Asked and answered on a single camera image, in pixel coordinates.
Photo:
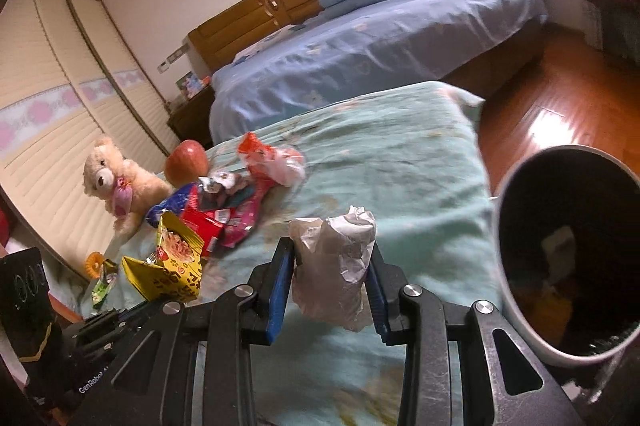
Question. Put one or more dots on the green small packet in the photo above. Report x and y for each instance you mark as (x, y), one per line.
(106, 280)

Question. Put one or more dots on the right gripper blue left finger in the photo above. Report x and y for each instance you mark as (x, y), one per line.
(277, 287)

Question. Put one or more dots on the red white plastic bag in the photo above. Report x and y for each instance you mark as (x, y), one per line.
(284, 166)

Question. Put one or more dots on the teal floral blanket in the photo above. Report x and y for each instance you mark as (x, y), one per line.
(410, 157)

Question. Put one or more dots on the orange ring toy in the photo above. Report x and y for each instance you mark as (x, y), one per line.
(93, 265)

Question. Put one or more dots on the cream teddy bear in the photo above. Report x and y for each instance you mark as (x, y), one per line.
(127, 189)

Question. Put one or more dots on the red apple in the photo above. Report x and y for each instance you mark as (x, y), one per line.
(187, 163)

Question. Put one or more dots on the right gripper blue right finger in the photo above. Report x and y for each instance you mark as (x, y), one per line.
(376, 296)

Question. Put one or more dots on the yellow snack bag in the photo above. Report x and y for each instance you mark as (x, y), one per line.
(174, 269)

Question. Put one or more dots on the blue bed sheet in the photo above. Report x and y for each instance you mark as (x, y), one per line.
(378, 47)

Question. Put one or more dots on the framed photo on nightstand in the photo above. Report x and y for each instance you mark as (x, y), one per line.
(190, 85)

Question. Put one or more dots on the round grey trash bin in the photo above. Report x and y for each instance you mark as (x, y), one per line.
(566, 226)

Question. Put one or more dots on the blue candy wrapper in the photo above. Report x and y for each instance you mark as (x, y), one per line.
(175, 203)

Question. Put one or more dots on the pink candy wrapper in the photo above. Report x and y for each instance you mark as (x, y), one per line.
(244, 218)

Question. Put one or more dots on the red snack wrapper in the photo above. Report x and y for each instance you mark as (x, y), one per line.
(213, 227)

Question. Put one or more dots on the white tissue paper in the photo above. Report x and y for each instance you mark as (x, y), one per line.
(332, 258)

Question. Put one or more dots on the crumpled silver foil wrapper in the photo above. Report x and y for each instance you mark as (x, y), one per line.
(220, 185)

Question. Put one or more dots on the wooden headboard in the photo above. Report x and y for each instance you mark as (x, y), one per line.
(220, 38)

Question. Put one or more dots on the dark wooden nightstand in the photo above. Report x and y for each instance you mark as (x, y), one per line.
(190, 121)

